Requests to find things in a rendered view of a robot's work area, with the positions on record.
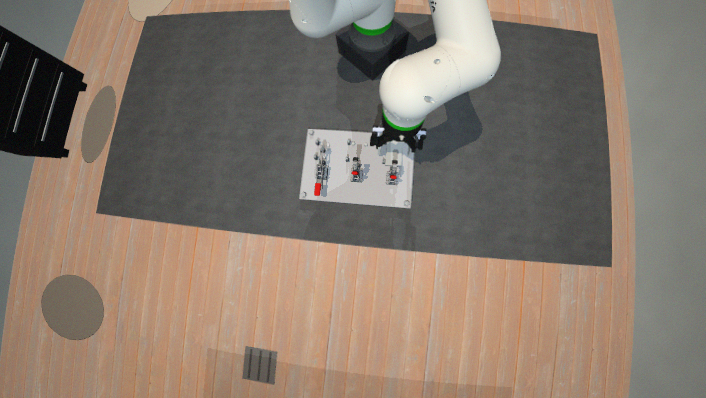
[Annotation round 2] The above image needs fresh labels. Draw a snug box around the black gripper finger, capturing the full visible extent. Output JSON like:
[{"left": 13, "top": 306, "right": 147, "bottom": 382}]
[
  {"left": 405, "top": 128, "right": 426, "bottom": 157},
  {"left": 370, "top": 125, "right": 393, "bottom": 155}
]

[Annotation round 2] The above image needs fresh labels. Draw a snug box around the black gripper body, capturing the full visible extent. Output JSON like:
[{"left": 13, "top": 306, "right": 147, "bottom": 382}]
[{"left": 382, "top": 130, "right": 411, "bottom": 142}]

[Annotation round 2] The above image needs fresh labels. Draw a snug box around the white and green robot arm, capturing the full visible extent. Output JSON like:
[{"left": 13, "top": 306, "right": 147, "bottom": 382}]
[{"left": 289, "top": 0, "right": 501, "bottom": 141}]

